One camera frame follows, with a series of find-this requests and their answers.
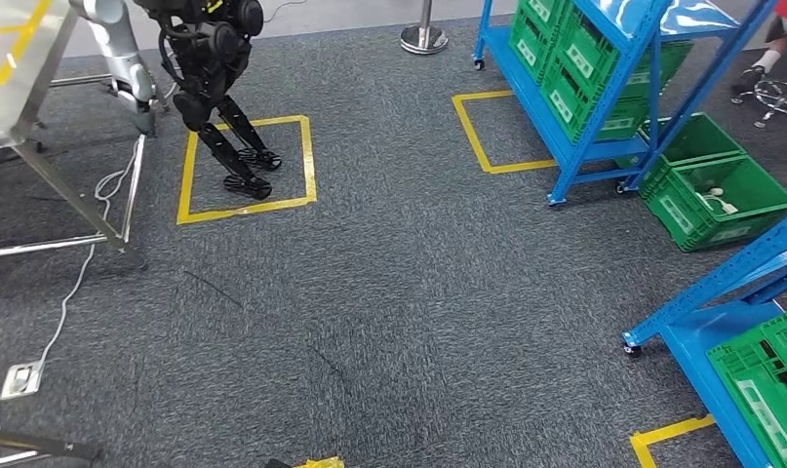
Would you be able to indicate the black humanoid robot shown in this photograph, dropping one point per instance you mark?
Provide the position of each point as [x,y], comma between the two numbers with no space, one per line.
[205,39]

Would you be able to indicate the chrome base stool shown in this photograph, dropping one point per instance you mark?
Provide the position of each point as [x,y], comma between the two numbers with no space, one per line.
[780,100]

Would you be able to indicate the yellow floor tape square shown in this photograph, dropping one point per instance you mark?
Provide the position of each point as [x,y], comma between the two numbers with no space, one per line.
[318,462]
[309,161]
[664,434]
[470,136]

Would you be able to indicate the chrome stand base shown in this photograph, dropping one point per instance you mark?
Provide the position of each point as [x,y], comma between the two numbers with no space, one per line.
[424,35]

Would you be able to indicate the green open plastic crate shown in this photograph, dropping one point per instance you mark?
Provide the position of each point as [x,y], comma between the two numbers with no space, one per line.
[684,219]
[696,139]

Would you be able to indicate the person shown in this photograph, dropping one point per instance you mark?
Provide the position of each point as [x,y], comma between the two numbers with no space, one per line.
[758,71]

